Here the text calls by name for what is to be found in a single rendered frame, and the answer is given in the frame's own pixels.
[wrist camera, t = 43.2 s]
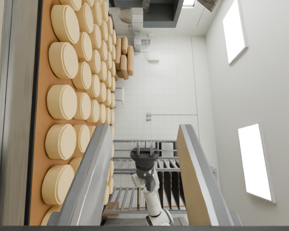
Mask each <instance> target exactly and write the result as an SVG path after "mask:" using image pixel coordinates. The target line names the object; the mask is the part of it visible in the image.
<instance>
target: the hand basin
mask: <svg viewBox="0 0 289 231"><path fill-rule="evenodd" d="M153 37H154V33H148V38H153ZM128 44H134V51H135V52H148V62H159V52H150V39H141V32H134V42H128Z"/></svg>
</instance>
